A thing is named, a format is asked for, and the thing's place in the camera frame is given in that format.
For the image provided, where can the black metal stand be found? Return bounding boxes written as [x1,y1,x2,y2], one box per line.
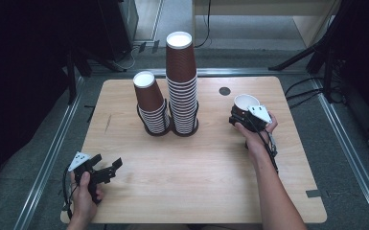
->
[64,47,93,105]

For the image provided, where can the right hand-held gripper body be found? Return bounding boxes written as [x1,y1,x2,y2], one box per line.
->
[234,104,273,134]

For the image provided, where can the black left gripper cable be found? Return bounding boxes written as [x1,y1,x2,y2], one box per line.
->
[61,164,79,220]

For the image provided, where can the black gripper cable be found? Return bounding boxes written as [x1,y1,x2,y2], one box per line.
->
[254,123,280,175]
[61,164,79,220]

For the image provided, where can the black tripod stand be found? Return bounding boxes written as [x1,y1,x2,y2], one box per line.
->
[267,0,365,104]

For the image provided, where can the black floor cables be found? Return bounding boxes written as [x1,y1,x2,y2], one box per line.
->
[284,76,346,110]

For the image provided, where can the black cabinet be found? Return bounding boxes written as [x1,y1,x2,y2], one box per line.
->
[96,0,140,62]

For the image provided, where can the person's left hand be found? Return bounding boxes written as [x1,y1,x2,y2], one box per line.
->
[69,172,105,222]

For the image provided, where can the single white paper cup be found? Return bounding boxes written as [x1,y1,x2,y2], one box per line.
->
[231,93,262,120]

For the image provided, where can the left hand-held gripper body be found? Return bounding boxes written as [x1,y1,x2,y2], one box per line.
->
[67,150,115,204]

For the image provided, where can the tall stack of paper cups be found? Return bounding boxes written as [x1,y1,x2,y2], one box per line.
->
[165,31,200,135]

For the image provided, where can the white floor cable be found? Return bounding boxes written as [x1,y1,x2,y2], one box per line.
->
[113,43,143,72]

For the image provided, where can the short stack of paper cups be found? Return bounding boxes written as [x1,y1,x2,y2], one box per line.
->
[132,70,171,135]

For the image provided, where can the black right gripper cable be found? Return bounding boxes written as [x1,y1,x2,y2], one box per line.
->
[254,123,280,175]

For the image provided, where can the person's right hand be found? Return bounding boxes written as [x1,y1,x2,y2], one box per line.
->
[234,110,279,153]

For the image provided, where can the dark curtain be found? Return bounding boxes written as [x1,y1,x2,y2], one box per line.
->
[0,0,109,221]

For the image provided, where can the black hanging cable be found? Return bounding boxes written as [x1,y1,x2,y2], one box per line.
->
[194,0,213,50]

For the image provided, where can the black wire cup holder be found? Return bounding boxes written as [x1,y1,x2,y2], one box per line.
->
[136,98,201,138]

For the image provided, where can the aluminium floor rail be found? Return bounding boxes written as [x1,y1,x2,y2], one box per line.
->
[88,67,312,78]
[311,77,369,230]
[13,76,86,230]

